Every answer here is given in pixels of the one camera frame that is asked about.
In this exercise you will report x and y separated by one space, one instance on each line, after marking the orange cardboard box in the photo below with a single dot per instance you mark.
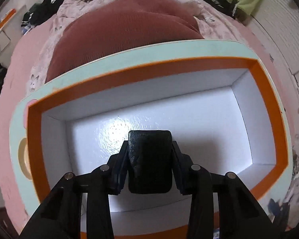
164 62

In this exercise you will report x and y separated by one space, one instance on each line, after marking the black striped clothes pile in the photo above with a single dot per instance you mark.
44 10

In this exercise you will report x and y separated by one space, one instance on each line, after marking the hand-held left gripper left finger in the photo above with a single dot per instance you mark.
119 164

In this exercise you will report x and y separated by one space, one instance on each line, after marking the white drawer cabinet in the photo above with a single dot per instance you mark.
2 42

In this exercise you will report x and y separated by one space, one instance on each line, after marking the mint green desktop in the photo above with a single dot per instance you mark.
139 52

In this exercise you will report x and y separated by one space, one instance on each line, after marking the pink floral blanket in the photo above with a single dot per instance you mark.
72 2

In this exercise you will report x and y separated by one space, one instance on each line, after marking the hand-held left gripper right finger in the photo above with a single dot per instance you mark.
179 169

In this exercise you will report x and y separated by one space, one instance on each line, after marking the pink bed sheet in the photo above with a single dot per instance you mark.
22 67

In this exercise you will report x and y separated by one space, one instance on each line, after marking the black textured case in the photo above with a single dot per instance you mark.
149 159

